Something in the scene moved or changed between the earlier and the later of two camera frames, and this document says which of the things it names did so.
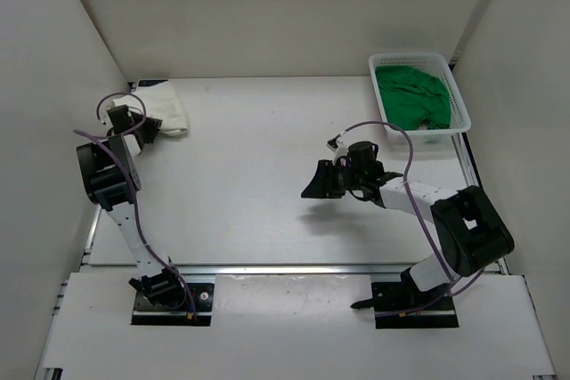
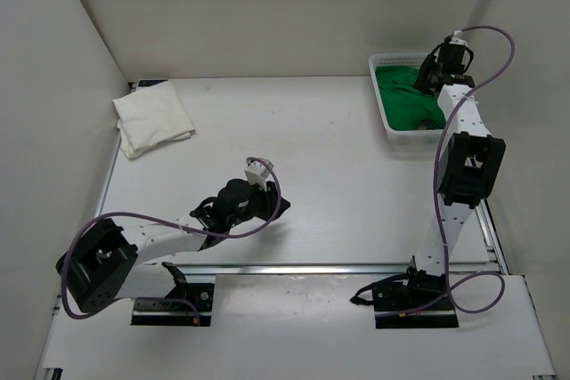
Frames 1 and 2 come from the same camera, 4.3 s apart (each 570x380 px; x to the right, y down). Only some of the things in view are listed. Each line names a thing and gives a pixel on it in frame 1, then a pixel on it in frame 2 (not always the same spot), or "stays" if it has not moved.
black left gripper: [152, 125] -> [269, 198]
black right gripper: [323, 185] -> [423, 85]
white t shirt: [158, 101] stays
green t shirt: [409, 96] stays
